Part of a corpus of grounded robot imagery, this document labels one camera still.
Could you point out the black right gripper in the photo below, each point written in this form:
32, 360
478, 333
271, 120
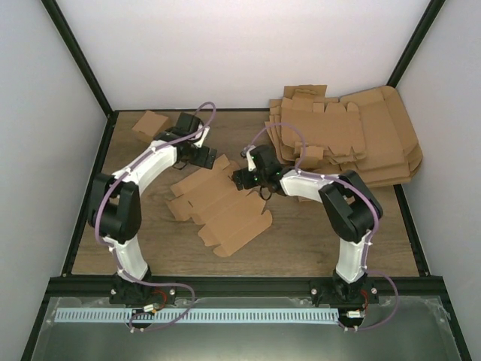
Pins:
238, 181

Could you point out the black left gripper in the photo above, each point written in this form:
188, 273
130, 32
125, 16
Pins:
201, 159

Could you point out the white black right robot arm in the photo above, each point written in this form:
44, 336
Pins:
353, 211

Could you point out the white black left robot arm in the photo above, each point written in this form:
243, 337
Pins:
114, 210

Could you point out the folded small cardboard box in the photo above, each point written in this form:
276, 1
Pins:
150, 125

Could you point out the stack of flat cardboard boxes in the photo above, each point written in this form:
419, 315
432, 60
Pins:
369, 132

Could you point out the grey metal front plate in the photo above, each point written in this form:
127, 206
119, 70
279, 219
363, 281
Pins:
409, 328

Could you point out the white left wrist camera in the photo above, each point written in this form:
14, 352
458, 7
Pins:
198, 140

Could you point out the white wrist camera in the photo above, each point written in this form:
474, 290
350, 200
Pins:
246, 154
198, 140

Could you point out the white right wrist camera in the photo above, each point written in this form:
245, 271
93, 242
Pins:
246, 154

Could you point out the light blue slotted cable duct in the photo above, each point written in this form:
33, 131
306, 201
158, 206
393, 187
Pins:
199, 315

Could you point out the black aluminium frame rail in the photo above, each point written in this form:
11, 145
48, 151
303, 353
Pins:
101, 285

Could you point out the black left frame post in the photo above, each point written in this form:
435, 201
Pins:
59, 21

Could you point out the black frame post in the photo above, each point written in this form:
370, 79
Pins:
421, 30
59, 21

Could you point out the black right frame post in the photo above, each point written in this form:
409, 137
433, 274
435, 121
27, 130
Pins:
421, 30

